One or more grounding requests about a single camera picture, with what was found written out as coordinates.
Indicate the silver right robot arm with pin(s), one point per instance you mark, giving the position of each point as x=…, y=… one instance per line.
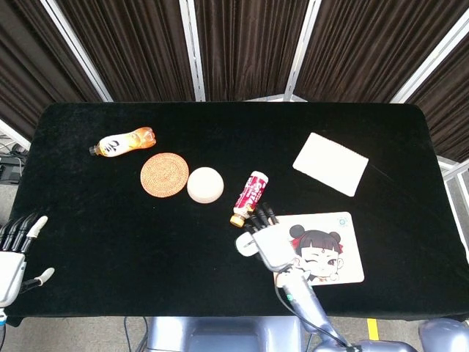
x=308, y=304

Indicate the round woven coaster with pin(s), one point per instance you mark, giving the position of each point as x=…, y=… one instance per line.
x=164, y=175

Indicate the dark brown pleated curtain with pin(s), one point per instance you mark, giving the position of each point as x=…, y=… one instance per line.
x=366, y=47
x=249, y=47
x=450, y=110
x=128, y=47
x=29, y=73

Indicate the yellow floor tape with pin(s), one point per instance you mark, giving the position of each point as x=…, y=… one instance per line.
x=373, y=328

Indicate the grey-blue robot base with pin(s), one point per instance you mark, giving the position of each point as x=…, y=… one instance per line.
x=223, y=335

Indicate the white metal frame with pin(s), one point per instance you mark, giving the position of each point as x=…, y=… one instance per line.
x=452, y=170

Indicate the white rectangular sponge pad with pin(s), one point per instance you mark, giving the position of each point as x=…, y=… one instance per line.
x=329, y=164

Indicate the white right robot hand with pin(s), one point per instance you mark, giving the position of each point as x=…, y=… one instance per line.
x=275, y=245

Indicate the black velvet tablecloth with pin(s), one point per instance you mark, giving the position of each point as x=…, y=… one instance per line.
x=234, y=128

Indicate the orange tea bottle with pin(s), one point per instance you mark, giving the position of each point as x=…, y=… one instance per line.
x=121, y=143

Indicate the aluminium frame post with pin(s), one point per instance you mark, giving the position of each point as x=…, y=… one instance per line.
x=14, y=135
x=301, y=55
x=78, y=55
x=432, y=58
x=192, y=55

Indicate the round white cap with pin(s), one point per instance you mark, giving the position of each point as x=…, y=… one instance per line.
x=205, y=185

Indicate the white computer mouse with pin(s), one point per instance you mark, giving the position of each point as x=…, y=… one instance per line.
x=243, y=245

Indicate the cartoon girl mouse pad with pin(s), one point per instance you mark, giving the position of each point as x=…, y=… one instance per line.
x=337, y=253

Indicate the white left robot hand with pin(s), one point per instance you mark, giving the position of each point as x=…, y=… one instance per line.
x=9, y=271

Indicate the red white drink bottle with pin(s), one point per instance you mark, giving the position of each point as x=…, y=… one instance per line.
x=250, y=196

